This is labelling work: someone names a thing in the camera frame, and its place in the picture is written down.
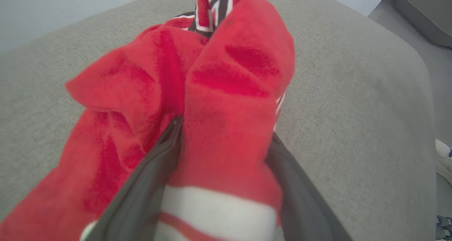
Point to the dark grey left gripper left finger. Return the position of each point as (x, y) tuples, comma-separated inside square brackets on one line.
[(141, 198)]

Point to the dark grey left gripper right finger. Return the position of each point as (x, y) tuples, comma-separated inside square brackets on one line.
[(307, 212)]

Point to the red basketball jersey number 23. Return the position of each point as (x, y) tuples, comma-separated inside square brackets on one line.
[(229, 92)]

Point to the white shoe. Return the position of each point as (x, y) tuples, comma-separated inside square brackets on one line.
[(444, 160)]

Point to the grey furniture base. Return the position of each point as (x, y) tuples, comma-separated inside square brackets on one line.
[(427, 15)]

